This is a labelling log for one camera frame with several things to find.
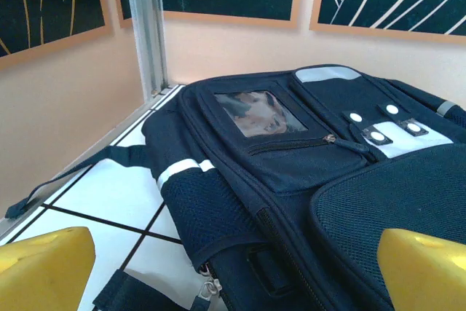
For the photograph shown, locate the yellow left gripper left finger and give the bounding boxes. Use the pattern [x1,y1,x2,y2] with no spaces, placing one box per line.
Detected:
[0,226,96,311]

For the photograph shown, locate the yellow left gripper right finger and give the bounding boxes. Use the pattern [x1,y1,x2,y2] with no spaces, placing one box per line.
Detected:
[376,228,466,311]

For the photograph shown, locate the navy blue backpack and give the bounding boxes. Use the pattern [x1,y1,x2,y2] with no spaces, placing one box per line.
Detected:
[5,64,466,311]

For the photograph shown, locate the aluminium table edge strip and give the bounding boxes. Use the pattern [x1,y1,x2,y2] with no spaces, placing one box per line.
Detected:
[0,84,187,247]

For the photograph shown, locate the aluminium frame post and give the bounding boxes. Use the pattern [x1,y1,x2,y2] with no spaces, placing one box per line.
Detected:
[122,0,170,98]

